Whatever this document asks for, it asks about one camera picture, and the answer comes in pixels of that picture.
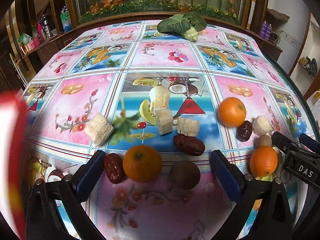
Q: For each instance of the colourful fruit-print tablecloth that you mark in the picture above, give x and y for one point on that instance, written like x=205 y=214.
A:
x=126 y=85

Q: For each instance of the wooden sideboard left shelf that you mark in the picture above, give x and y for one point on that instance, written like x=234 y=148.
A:
x=29 y=50

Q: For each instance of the red date left front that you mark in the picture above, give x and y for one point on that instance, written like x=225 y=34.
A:
x=113 y=166

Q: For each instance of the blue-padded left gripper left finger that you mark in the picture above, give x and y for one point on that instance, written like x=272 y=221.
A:
x=43 y=219

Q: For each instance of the white cake block centre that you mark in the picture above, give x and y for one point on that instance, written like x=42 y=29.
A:
x=164 y=121

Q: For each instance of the red white tray box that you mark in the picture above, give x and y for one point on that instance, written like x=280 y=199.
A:
x=13 y=126

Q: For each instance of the white cake chunk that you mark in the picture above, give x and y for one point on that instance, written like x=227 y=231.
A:
x=261 y=125

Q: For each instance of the purple bottle pair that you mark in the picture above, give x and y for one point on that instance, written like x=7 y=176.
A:
x=265 y=31

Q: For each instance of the small brown round fruit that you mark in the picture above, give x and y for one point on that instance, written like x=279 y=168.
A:
x=264 y=140

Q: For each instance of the dark red date right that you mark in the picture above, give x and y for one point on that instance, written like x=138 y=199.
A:
x=244 y=131

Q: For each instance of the orange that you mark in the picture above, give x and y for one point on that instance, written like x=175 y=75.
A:
x=231 y=112
x=142 y=163
x=263 y=161

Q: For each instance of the brown kiwi fruit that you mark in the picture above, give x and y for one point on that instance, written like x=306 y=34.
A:
x=185 y=174

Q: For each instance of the white cake block left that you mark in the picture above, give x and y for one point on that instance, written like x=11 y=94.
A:
x=99 y=130

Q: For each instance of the green leafy bok choy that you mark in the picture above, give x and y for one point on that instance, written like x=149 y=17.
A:
x=188 y=25

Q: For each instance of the green water bottle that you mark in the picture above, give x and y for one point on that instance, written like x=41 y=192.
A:
x=65 y=19

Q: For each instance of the red date centre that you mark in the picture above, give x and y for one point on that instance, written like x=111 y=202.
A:
x=189 y=145

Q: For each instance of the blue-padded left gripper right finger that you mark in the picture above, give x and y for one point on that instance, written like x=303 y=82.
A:
x=273 y=220

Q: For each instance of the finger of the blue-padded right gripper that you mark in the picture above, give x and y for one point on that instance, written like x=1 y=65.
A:
x=311 y=144
x=284 y=144

